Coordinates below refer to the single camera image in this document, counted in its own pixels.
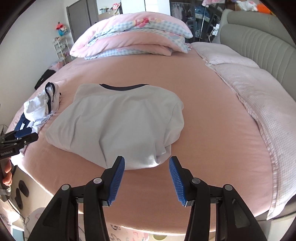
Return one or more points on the white plush toy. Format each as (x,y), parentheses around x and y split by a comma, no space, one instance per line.
(247,5)

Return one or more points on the grey padded headboard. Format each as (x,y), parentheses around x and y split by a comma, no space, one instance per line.
(263,39)

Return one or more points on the red blue plush toy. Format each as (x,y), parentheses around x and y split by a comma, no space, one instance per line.
(61,29)

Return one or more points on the black bag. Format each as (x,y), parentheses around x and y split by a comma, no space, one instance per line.
(47,74)

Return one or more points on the white navy-trimmed pants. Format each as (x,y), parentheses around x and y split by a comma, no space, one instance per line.
(37,111)

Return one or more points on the grey door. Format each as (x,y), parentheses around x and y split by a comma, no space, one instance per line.
(81,16)

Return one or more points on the pink bed sheet mattress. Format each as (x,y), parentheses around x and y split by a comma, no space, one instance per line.
(220,142)

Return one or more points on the white black wardrobe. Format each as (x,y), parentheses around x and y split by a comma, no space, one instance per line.
(202,21)

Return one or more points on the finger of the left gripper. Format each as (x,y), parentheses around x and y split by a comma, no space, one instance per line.
(22,133)
(11,140)

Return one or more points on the white navy-trimmed jacket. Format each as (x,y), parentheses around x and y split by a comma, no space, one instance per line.
(139,123)

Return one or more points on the pink hanging garment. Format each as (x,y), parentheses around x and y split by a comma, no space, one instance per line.
(207,3)

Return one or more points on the silver drawer cabinet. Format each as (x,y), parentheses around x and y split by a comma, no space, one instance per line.
(108,13)

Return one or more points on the folded pink checkered quilt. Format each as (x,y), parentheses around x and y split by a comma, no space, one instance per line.
(132,34)

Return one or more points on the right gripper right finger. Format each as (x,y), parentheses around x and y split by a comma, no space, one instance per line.
(234,220)

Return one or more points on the left black slipper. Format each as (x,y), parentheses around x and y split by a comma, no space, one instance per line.
(18,199)

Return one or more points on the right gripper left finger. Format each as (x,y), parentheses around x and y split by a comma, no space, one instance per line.
(59,220)

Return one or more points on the person's left hand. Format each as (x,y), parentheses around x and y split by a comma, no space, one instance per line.
(7,180)

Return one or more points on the orange plush toy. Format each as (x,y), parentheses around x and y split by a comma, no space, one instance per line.
(261,8)

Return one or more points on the white wire shelf rack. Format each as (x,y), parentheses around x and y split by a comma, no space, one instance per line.
(62,49)

